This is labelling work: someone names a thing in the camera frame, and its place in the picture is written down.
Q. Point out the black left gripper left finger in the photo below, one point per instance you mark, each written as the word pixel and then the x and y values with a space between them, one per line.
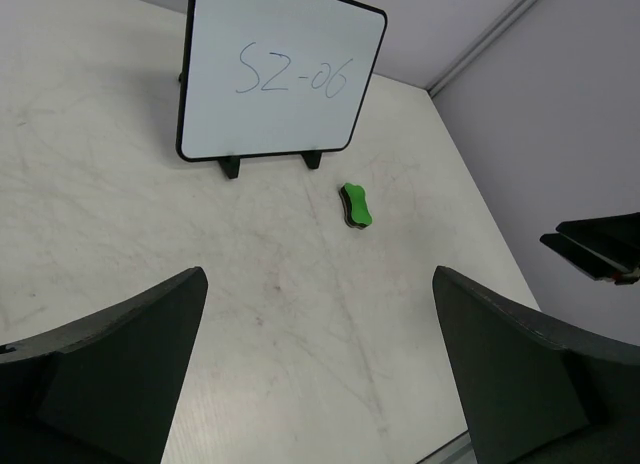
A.
pixel 103 388

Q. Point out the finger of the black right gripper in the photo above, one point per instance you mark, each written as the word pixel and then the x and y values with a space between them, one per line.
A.
pixel 580 258
pixel 614 239

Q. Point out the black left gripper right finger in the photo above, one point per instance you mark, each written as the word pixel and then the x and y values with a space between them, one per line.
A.
pixel 535 389

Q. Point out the green whiteboard eraser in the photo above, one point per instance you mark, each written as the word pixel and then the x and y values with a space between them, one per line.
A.
pixel 356 211

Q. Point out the black framed whiteboard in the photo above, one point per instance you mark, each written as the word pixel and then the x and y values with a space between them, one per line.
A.
pixel 266 78

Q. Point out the aluminium corner frame post right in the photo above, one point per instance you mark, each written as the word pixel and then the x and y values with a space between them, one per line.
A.
pixel 489 36

